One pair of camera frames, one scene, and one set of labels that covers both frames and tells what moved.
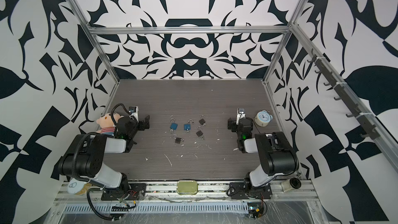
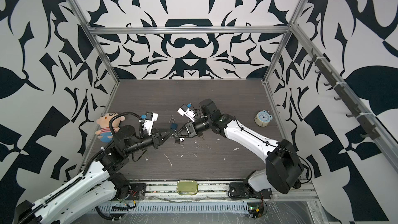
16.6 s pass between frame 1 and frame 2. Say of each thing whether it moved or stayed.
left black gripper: moved
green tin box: stayed
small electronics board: stayed
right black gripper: moved
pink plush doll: stayed
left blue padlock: stayed
